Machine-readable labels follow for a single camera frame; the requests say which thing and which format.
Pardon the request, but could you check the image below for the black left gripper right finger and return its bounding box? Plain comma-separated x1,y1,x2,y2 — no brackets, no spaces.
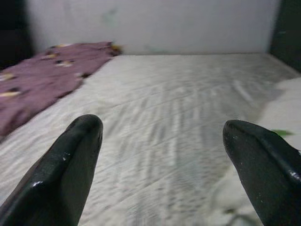
222,119,301,226

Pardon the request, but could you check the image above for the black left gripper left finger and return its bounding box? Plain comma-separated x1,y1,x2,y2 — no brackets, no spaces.
0,114,103,226

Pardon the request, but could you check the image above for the white pillow with green tree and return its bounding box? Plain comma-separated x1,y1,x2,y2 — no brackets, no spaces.
211,76,301,226

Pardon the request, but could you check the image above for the purple Mickey print blanket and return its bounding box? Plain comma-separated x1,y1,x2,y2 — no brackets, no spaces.
0,41,122,139

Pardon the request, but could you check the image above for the grey quilted mattress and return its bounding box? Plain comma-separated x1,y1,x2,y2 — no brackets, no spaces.
0,53,301,226

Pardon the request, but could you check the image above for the dark wooden nightstand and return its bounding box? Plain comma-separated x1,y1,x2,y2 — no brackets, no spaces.
0,0,36,69

